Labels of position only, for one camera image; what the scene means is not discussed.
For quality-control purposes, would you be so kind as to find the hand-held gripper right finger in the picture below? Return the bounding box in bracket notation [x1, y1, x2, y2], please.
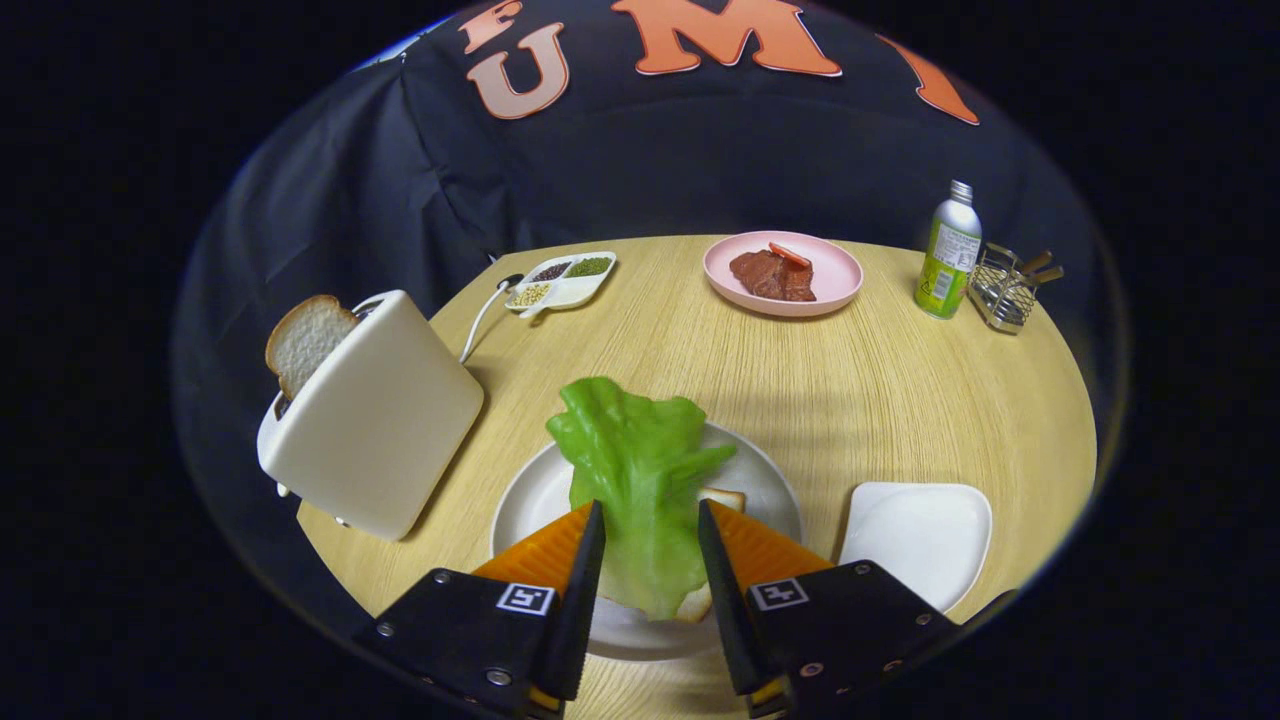
[697, 499, 1019, 719]

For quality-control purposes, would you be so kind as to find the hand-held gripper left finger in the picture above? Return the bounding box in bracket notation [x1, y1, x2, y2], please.
[350, 500, 608, 719]

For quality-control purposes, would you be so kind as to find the green lettuce leaf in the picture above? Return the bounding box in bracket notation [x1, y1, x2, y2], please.
[546, 376, 739, 621]

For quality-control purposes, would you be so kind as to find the thick white bread slice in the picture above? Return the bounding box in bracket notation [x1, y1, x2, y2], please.
[265, 294, 359, 401]

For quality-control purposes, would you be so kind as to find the thin toast slice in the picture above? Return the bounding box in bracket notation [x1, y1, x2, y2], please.
[600, 487, 746, 626]

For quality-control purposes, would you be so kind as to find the round white plate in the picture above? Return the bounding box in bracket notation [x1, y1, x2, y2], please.
[490, 420, 804, 663]

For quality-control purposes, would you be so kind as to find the square white plate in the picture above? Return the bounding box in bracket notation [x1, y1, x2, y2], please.
[838, 482, 994, 613]

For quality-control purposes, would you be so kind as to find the white toaster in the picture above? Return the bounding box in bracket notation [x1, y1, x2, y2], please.
[256, 290, 486, 542]

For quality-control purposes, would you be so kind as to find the white divided condiment dish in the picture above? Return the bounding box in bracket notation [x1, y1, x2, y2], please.
[504, 251, 618, 321]

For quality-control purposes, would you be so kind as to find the brown meat piece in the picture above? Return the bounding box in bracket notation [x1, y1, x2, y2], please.
[729, 248, 817, 303]

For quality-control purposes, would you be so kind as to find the pink plate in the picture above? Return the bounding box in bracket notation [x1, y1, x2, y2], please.
[702, 231, 864, 319]

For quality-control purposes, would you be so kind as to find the green label metal bottle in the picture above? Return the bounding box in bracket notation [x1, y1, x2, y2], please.
[914, 180, 983, 321]

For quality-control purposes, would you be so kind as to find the black backdrop cloth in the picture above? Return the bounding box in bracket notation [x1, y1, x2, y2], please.
[170, 0, 1131, 641]

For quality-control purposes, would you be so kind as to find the white toaster cable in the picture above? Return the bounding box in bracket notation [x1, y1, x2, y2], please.
[458, 275, 523, 364]

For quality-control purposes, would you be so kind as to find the metal wire basket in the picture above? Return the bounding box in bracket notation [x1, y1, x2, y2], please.
[967, 243, 1041, 335]

